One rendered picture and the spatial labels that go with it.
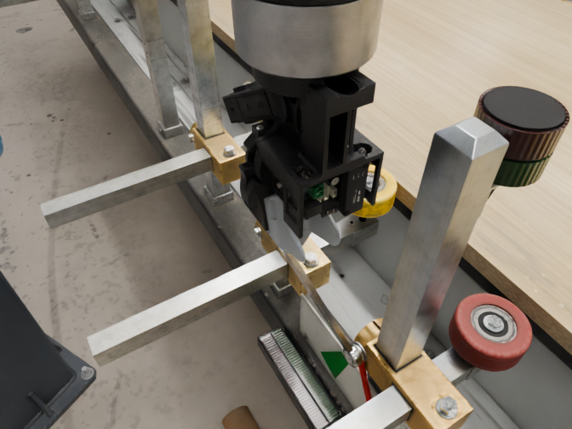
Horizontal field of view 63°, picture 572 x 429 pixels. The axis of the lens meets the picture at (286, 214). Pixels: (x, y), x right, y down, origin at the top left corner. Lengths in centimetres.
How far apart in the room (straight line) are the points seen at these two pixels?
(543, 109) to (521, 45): 77
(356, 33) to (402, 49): 76
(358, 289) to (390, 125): 31
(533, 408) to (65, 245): 163
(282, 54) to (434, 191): 15
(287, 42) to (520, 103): 18
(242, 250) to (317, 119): 58
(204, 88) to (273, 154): 46
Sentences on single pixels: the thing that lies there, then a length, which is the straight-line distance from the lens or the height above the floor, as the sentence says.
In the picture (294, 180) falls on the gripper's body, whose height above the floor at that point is 114.
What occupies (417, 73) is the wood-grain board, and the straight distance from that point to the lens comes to 96.
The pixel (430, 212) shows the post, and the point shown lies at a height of 110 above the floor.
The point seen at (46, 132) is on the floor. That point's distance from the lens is 259.
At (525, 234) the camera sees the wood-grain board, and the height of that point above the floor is 90.
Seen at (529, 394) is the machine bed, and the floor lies 70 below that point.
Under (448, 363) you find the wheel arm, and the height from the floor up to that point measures 86.
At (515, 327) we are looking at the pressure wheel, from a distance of 57.
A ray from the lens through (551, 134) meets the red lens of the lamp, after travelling 36.
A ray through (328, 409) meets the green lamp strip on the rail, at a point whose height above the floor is 70.
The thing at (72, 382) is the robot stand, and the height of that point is 2.
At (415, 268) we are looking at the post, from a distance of 42.
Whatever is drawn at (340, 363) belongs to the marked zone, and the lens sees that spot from 66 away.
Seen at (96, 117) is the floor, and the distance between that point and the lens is 260.
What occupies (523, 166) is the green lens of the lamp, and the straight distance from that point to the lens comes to 37.
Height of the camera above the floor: 135
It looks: 46 degrees down
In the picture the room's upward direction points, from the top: straight up
